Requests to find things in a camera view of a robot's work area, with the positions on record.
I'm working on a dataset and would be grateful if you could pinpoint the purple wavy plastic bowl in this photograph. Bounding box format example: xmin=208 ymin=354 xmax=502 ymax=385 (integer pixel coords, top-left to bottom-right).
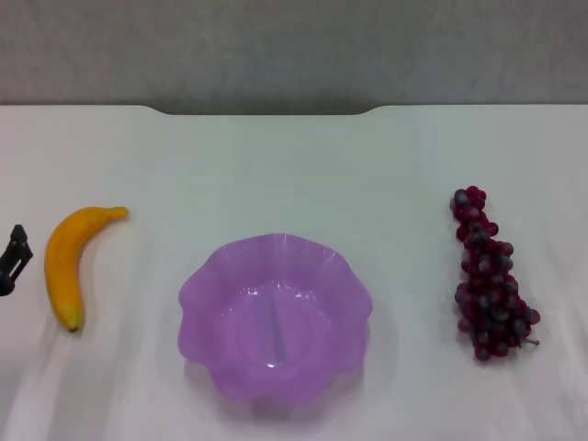
xmin=177 ymin=232 xmax=374 ymax=408

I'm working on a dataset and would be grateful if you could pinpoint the dark red grape bunch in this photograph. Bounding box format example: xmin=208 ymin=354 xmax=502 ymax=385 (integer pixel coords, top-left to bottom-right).
xmin=448 ymin=185 xmax=542 ymax=363

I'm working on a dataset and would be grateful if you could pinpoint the yellow banana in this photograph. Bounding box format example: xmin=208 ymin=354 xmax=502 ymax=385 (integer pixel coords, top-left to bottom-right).
xmin=44 ymin=206 xmax=130 ymax=334

